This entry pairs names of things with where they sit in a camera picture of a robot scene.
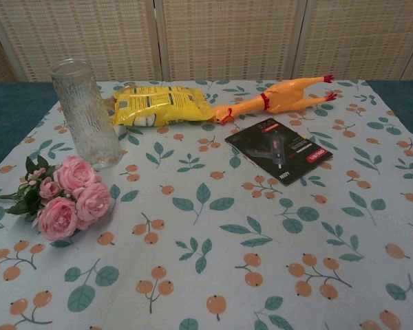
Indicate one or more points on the fruit and leaf print tablecloth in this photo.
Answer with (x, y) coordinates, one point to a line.
(206, 240)

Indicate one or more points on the black glue gun box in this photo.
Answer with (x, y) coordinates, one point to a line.
(278, 151)

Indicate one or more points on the woven folding screen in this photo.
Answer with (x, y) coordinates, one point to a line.
(227, 38)

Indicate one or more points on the clear textured glass vase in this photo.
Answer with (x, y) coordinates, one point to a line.
(83, 117)

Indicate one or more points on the pink rose bouquet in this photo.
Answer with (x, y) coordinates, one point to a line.
(72, 197)

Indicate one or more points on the orange rubber chicken toy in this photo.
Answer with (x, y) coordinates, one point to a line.
(282, 98)

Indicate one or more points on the yellow snack bag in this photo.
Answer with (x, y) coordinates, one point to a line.
(158, 103)

